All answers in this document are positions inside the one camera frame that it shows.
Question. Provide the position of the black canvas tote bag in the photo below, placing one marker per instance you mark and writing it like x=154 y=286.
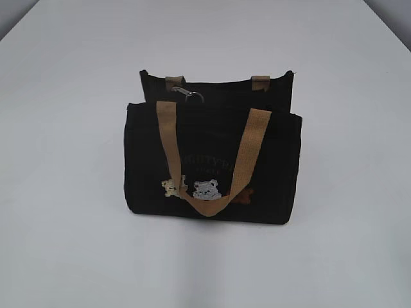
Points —
x=234 y=157

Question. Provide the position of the silver metal zipper pull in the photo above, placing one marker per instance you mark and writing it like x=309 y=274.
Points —
x=188 y=93

